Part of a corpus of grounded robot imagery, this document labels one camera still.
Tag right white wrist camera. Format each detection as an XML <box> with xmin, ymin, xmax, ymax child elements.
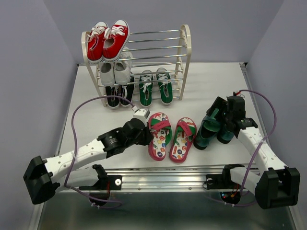
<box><xmin>233</xmin><ymin>91</ymin><xmax>245</xmax><ymax>99</ymax></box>

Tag right white sneaker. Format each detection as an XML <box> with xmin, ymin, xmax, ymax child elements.
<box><xmin>114</xmin><ymin>51</ymin><xmax>133</xmax><ymax>85</ymax></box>

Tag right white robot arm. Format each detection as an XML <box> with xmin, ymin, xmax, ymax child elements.
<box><xmin>203</xmin><ymin>95</ymin><xmax>300</xmax><ymax>209</ymax></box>

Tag pink kids sandal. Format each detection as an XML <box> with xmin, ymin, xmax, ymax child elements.
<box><xmin>169</xmin><ymin>117</ymin><xmax>197</xmax><ymax>163</ymax></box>
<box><xmin>148</xmin><ymin>112</ymin><xmax>172</xmax><ymax>161</ymax></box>

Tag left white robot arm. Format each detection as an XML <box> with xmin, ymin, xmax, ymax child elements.
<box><xmin>23</xmin><ymin>118</ymin><xmax>153</xmax><ymax>205</ymax></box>

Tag cream shoe shelf with rods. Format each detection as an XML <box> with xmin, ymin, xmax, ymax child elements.
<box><xmin>81</xmin><ymin>24</ymin><xmax>192</xmax><ymax>106</ymax></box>

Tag left red canvas sneaker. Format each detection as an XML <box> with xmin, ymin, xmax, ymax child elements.
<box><xmin>86</xmin><ymin>22</ymin><xmax>108</xmax><ymax>64</ymax></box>

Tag right red canvas sneaker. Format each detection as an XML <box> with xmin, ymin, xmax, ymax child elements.
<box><xmin>102</xmin><ymin>20</ymin><xmax>130</xmax><ymax>62</ymax></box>

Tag left white sneaker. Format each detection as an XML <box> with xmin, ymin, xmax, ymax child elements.
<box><xmin>99</xmin><ymin>62</ymin><xmax>115</xmax><ymax>87</ymax></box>

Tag left black sneaker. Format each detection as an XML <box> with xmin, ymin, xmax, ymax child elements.
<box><xmin>105</xmin><ymin>86</ymin><xmax>119</xmax><ymax>109</ymax></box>

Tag white sneaker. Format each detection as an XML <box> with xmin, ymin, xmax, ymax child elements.
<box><xmin>114</xmin><ymin>51</ymin><xmax>133</xmax><ymax>85</ymax></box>
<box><xmin>99</xmin><ymin>62</ymin><xmax>115</xmax><ymax>87</ymax></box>

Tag red canvas sneaker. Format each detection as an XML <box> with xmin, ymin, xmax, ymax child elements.
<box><xmin>86</xmin><ymin>22</ymin><xmax>108</xmax><ymax>64</ymax></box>
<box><xmin>102</xmin><ymin>20</ymin><xmax>130</xmax><ymax>62</ymax></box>

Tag green canvas sneaker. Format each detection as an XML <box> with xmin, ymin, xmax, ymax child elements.
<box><xmin>156</xmin><ymin>68</ymin><xmax>173</xmax><ymax>105</ymax></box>
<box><xmin>139</xmin><ymin>70</ymin><xmax>154</xmax><ymax>107</ymax></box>

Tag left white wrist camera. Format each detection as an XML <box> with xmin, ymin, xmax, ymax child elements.
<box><xmin>132</xmin><ymin>106</ymin><xmax>150</xmax><ymax>125</ymax></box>

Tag right black sneaker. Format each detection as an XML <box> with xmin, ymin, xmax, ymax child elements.
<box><xmin>119</xmin><ymin>76</ymin><xmax>135</xmax><ymax>107</ymax></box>

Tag aluminium mounting rail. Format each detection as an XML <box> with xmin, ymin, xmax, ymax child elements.
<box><xmin>40</xmin><ymin>167</ymin><xmax>264</xmax><ymax>194</ymax></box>

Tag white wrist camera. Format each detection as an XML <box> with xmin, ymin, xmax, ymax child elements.
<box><xmin>233</xmin><ymin>91</ymin><xmax>245</xmax><ymax>99</ymax></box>
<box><xmin>132</xmin><ymin>106</ymin><xmax>150</xmax><ymax>125</ymax></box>

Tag black sneaker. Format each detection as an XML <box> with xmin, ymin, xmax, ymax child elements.
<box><xmin>105</xmin><ymin>86</ymin><xmax>119</xmax><ymax>109</ymax></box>
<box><xmin>119</xmin><ymin>76</ymin><xmax>135</xmax><ymax>107</ymax></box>

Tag green metallic loafer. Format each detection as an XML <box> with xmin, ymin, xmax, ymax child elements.
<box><xmin>217</xmin><ymin>121</ymin><xmax>237</xmax><ymax>144</ymax></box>
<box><xmin>193</xmin><ymin>105</ymin><xmax>222</xmax><ymax>150</ymax></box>

